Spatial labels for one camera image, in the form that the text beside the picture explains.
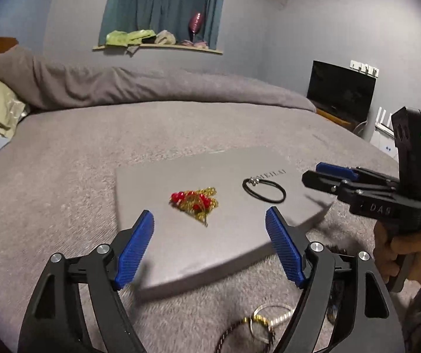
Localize black cord bracelet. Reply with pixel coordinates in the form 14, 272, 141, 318
241, 176, 288, 204

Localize small dark bead bracelet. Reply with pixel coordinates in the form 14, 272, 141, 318
213, 315, 276, 353

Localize red and gold bracelet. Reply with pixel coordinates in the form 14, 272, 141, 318
169, 186, 219, 227

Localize silver bangle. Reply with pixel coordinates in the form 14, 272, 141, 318
249, 303, 293, 343

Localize person's right hand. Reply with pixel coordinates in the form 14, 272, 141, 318
373, 222, 421, 285

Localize white router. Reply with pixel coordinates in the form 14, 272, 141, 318
375, 106, 395, 139

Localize black television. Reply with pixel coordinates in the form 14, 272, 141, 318
307, 61, 376, 122

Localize grey flat box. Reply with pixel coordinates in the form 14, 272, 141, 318
115, 147, 333, 299

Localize beige cloth on sill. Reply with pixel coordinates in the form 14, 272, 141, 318
155, 29, 176, 46

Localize wooden window sill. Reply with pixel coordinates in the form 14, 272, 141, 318
92, 44, 223, 56

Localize teal curtain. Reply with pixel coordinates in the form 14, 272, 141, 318
98, 0, 223, 49

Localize grey duvet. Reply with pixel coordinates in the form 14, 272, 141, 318
0, 46, 316, 112

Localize green cloth on sill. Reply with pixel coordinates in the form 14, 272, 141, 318
104, 29, 156, 55

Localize white wall hooks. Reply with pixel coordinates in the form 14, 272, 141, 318
349, 60, 380, 78

